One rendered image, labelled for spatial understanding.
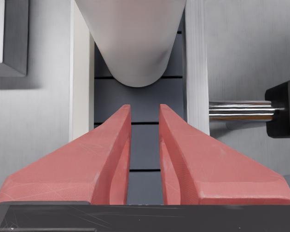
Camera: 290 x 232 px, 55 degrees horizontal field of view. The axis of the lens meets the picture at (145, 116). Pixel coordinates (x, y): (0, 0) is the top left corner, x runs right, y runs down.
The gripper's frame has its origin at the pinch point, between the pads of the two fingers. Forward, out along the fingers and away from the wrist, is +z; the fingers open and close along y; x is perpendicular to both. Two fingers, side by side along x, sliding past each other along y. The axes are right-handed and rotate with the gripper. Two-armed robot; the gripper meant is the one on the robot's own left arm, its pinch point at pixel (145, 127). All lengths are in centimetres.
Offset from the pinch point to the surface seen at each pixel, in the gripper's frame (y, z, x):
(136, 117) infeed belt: 0.7, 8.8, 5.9
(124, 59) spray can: 1.1, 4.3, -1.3
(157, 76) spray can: -1.0, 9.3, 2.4
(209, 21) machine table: -6.7, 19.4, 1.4
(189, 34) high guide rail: -2.4, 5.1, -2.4
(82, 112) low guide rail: 4.4, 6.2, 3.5
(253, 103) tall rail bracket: -5.9, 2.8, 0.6
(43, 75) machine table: 10.3, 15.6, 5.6
